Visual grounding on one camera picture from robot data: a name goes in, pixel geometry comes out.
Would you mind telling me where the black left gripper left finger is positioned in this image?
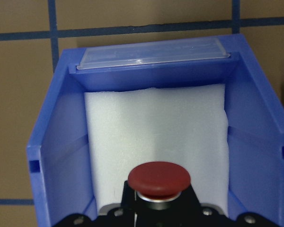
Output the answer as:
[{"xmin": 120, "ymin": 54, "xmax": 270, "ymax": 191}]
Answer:
[{"xmin": 54, "ymin": 213, "xmax": 123, "ymax": 227}]

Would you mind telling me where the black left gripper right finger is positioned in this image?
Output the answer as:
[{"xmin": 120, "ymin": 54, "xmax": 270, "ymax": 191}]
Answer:
[{"xmin": 191, "ymin": 188, "xmax": 275, "ymax": 227}]

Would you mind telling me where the red mushroom push button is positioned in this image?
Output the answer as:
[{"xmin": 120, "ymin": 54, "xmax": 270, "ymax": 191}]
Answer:
[{"xmin": 121, "ymin": 161, "xmax": 201, "ymax": 227}]

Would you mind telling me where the white foam pad left bin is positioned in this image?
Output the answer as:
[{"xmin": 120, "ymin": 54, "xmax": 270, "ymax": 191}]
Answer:
[{"xmin": 85, "ymin": 84, "xmax": 229, "ymax": 213}]

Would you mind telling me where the blue left storage bin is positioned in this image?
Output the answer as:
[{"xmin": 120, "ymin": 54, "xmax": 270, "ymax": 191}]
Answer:
[{"xmin": 27, "ymin": 35, "xmax": 284, "ymax": 227}]

